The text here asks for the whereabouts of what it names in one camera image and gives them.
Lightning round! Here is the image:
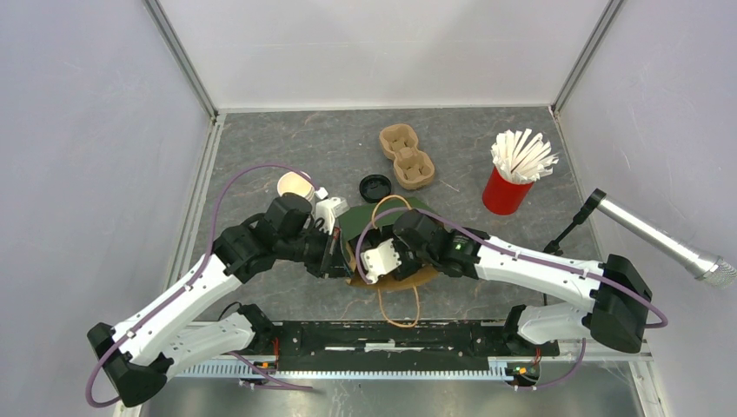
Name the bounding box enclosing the stack of black lids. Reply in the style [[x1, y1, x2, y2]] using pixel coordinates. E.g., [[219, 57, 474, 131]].
[[358, 174, 393, 203]]

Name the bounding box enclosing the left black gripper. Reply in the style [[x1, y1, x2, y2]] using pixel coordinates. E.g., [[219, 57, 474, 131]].
[[276, 222, 355, 279]]

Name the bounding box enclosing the stack of cardboard cup carriers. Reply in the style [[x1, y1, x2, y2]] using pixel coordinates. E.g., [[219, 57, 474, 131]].
[[379, 123, 435, 190]]

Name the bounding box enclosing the stack of white paper cups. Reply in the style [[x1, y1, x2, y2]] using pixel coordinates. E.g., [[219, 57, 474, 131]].
[[277, 171, 315, 202]]

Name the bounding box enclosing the silver microphone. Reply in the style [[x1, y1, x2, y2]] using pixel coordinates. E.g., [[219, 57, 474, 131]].
[[586, 189, 737, 289]]

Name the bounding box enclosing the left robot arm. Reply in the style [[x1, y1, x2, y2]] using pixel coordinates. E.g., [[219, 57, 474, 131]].
[[87, 193, 349, 407]]

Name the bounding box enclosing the green paper bag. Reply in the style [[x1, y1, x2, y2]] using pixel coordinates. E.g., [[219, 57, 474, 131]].
[[338, 195, 438, 328]]

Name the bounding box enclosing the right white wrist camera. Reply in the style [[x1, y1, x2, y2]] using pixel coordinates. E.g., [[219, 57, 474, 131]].
[[361, 239, 402, 285]]

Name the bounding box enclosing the red cup holder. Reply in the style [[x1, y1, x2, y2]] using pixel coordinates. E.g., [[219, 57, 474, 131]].
[[481, 168, 534, 215]]

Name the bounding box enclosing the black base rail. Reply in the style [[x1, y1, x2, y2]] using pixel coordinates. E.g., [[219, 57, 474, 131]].
[[241, 320, 560, 372]]

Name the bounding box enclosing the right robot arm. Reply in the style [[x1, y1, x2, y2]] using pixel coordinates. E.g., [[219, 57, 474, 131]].
[[393, 209, 652, 354]]

